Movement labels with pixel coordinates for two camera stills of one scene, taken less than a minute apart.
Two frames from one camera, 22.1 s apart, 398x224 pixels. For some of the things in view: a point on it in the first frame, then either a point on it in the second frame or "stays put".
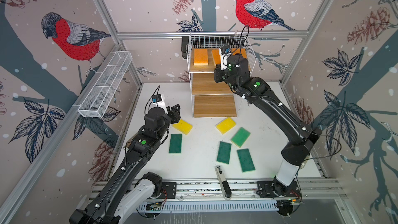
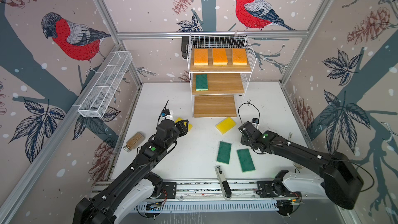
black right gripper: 217,74 to 242,141
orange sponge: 200,57 stays put
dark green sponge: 175,143 to 201,82
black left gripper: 174,114 to 182,128
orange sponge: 216,56 stays put
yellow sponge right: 225,125 stays put
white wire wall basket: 105,85 stays put
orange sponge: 243,52 stays put
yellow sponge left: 183,126 stays put
